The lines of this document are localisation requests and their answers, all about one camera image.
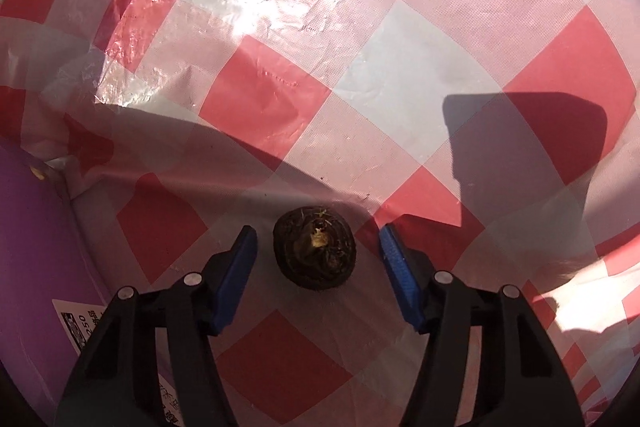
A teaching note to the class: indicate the red white checkered tablecloth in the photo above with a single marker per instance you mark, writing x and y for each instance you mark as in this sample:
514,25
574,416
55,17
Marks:
350,57

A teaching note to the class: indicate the dark round water chestnut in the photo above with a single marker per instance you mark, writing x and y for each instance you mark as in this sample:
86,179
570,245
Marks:
314,249

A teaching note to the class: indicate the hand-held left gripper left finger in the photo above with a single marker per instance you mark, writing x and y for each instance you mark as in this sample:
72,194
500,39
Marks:
232,287

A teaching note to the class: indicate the purple cardboard box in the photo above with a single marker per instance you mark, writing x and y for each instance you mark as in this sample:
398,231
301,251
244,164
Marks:
35,267

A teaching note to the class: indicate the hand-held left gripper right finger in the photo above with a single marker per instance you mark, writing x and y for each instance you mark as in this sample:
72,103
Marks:
400,282

